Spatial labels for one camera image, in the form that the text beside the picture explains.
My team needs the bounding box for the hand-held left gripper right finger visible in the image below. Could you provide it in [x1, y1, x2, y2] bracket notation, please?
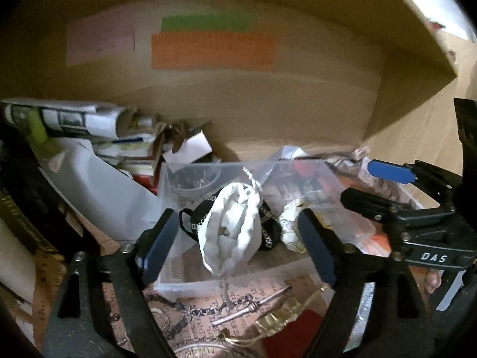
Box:
[297, 208, 437, 358]

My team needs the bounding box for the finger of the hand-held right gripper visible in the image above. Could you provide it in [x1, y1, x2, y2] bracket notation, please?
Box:
[340, 187, 416, 225]
[367, 159, 464, 210]

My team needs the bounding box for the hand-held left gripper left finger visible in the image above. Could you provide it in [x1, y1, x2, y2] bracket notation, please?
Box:
[43, 208, 180, 358]

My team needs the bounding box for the clear plastic box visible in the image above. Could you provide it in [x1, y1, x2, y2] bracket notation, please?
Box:
[154, 156, 378, 300]

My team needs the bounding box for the white drawstring pouch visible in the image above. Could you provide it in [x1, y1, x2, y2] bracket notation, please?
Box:
[199, 182, 262, 277]

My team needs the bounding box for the person's right hand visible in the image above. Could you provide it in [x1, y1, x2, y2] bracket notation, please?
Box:
[425, 268, 442, 295]

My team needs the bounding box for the white floral cloth pouch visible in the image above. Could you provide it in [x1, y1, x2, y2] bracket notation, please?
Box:
[279, 198, 311, 255]

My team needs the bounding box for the vintage printed paper sheet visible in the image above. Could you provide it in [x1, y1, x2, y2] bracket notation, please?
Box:
[103, 271, 337, 358]

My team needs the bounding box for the red round item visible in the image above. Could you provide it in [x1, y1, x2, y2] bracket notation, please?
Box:
[292, 160, 329, 180]

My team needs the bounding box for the clear plastic cup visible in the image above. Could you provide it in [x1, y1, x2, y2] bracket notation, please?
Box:
[167, 163, 223, 197]

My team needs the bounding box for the gold foil item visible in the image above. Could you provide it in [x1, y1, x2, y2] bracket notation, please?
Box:
[255, 299, 303, 333]

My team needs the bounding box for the white paper sheet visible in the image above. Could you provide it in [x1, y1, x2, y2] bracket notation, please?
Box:
[37, 137, 169, 240]

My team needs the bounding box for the metal bar pendant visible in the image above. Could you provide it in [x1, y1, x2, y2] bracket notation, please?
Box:
[210, 285, 293, 327]

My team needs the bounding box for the red card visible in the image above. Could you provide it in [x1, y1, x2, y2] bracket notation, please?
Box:
[261, 309, 326, 358]

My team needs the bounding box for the stack of booklets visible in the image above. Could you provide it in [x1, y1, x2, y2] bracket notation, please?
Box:
[92, 118, 165, 188]

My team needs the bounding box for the white card tag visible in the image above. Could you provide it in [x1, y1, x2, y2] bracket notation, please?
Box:
[162, 130, 213, 165]

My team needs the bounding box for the round glass item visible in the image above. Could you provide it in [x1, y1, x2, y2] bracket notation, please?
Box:
[173, 341, 255, 358]

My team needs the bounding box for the black book with gold trim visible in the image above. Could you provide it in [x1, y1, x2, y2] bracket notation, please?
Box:
[0, 134, 95, 270]

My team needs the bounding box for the cardboard box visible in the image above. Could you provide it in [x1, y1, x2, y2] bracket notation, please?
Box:
[0, 0, 477, 232]

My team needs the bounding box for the rolled newspaper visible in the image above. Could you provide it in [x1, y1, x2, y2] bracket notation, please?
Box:
[0, 98, 129, 139]

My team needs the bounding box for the orange paper note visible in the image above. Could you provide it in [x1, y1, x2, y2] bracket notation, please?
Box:
[151, 32, 278, 70]

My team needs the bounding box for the pink paper note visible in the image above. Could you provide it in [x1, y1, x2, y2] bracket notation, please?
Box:
[66, 14, 136, 68]

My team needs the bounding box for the green paper note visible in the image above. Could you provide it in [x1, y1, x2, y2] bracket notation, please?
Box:
[160, 14, 257, 34]

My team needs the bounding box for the black pouch with chain trim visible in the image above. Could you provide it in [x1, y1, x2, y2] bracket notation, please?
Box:
[178, 198, 283, 251]

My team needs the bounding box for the metal chain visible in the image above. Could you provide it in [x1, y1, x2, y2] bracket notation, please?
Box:
[145, 292, 258, 318]

